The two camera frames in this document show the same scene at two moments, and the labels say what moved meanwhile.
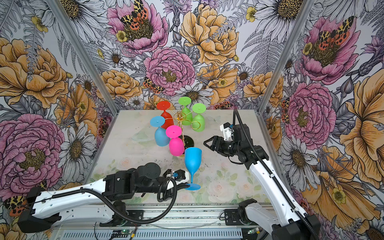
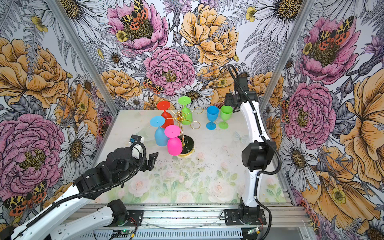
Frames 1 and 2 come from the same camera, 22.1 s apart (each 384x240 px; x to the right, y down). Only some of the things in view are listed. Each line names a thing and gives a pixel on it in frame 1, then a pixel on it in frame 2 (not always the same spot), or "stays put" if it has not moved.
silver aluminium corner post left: [61, 16] stays put
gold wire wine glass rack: [181, 117] stays put
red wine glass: [164, 105] stays put
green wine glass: [198, 121] to [226, 114]
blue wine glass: [160, 137] stays put
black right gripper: [218, 148] to [227, 101]
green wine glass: [187, 115] stays put
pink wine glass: [176, 146] stays put
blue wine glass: [193, 157] to [212, 112]
